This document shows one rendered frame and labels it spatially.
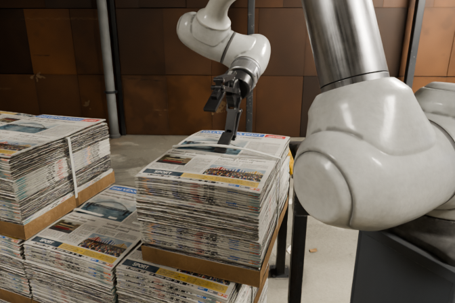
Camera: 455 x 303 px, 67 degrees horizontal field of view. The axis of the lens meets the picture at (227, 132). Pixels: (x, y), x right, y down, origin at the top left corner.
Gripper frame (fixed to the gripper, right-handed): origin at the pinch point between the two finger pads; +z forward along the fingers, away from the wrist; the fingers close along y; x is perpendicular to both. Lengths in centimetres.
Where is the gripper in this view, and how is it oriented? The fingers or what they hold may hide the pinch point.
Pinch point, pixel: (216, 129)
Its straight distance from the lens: 82.5
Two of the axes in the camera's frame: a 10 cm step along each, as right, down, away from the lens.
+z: -3.1, 6.8, -6.7
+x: -9.4, -1.0, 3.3
